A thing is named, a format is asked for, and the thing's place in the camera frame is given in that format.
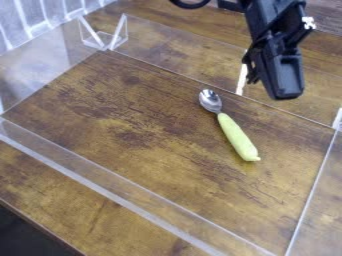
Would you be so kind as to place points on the clear acrylic corner bracket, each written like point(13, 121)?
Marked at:
point(101, 40)

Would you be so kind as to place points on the green handled metal spoon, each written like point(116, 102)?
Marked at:
point(244, 148)

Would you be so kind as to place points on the black strip on table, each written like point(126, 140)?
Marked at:
point(232, 5)

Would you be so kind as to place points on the clear acrylic enclosure wall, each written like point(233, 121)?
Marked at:
point(117, 163)

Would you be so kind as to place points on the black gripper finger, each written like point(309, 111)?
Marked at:
point(281, 71)

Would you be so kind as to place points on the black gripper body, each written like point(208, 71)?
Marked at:
point(277, 25)

